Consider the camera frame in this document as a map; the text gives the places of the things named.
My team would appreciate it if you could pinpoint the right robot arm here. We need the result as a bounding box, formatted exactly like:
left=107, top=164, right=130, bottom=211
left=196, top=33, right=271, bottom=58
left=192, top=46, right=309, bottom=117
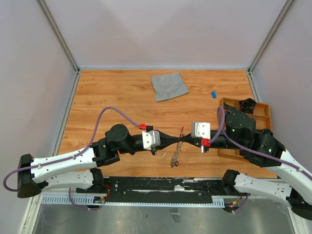
left=181, top=107, right=312, bottom=220

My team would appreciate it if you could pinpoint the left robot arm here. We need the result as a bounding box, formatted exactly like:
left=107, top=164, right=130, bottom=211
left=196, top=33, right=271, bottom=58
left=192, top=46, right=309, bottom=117
left=17, top=124, right=180, bottom=198

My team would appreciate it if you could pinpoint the grey cloth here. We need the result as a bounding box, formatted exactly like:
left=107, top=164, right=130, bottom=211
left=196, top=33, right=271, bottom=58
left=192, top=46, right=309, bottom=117
left=151, top=72, right=189, bottom=102

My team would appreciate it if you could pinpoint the wooden compartment tray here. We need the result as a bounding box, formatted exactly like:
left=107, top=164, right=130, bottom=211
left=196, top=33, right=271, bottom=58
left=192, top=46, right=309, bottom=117
left=217, top=97, right=273, bottom=162

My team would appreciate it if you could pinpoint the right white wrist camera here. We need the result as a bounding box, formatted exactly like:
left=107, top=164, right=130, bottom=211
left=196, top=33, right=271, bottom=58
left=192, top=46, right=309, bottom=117
left=191, top=121, right=211, bottom=139

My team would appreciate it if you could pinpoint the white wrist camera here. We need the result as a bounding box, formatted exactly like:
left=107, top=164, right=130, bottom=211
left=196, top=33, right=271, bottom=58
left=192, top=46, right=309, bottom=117
left=142, top=130, right=160, bottom=151
left=191, top=121, right=211, bottom=139

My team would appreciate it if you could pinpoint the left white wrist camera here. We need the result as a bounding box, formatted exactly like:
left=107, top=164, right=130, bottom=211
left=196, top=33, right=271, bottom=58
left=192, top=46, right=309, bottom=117
left=142, top=130, right=160, bottom=151

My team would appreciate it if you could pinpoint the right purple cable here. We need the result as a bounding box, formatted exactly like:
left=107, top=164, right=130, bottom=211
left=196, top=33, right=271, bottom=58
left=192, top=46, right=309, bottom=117
left=201, top=105, right=312, bottom=181

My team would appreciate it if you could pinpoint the black mounting rail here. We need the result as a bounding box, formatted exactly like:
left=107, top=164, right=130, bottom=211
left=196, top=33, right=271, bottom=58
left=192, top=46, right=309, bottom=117
left=71, top=176, right=240, bottom=204

